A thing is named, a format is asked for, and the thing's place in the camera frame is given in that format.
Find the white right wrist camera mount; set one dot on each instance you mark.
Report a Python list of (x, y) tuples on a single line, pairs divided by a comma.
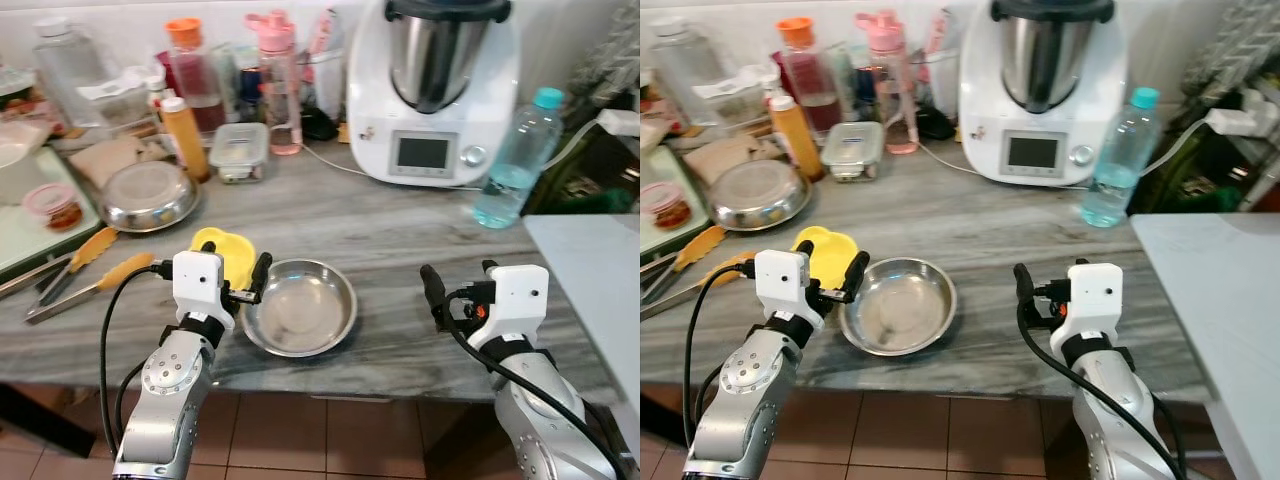
[(1098, 298), (518, 300)]

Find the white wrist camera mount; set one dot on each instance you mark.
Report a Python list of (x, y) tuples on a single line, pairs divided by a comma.
[(1098, 298), (782, 283), (518, 300), (198, 285)]

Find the clear bottle with white cap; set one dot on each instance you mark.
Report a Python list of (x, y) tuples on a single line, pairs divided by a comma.
[(68, 65), (685, 62)]

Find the shallow steel bowl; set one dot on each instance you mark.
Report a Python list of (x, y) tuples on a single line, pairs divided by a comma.
[(300, 308), (900, 306)]

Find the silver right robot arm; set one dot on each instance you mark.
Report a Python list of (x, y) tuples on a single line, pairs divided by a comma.
[(1115, 420), (545, 420)]

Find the brown paper bag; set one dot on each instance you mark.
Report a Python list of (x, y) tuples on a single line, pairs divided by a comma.
[(725, 152), (110, 155)]

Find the white table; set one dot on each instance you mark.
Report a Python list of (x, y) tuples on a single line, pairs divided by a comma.
[(1215, 310), (595, 280)]

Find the white kitchen cooking machine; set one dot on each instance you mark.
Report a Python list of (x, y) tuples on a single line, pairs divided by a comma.
[(1042, 110), (432, 110)]

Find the yellow plastic plate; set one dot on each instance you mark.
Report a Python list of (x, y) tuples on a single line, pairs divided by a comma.
[(830, 255), (236, 255)]

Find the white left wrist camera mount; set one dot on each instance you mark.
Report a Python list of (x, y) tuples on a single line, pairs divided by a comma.
[(198, 285), (782, 283)]

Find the white power adapter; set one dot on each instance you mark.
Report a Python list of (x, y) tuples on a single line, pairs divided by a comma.
[(620, 122), (1232, 121)]

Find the clear bottle with orange cap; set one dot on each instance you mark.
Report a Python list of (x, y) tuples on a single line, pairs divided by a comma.
[(808, 85), (195, 85)]

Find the pink drinking bottle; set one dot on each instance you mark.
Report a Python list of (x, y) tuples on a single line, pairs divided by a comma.
[(890, 90), (278, 90)]

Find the steel tongs with orange tips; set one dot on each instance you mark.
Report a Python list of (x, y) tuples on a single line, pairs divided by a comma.
[(95, 247), (700, 245)]

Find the clear plastic food container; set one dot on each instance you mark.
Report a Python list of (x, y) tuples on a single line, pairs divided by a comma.
[(852, 150), (239, 150)]

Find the pale green tray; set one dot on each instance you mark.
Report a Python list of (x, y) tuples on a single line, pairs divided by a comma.
[(660, 165), (25, 240)]

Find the clear water bottle teal cap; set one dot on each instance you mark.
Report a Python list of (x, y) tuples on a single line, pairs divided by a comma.
[(1122, 160), (518, 160)]

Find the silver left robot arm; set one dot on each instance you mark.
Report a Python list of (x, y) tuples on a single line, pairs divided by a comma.
[(750, 395), (170, 395)]

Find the orange sauce squeeze bottle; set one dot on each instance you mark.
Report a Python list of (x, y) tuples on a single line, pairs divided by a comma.
[(186, 140), (798, 140)]

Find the small tub with red lid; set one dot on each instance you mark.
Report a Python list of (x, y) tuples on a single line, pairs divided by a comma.
[(52, 205), (666, 203)]

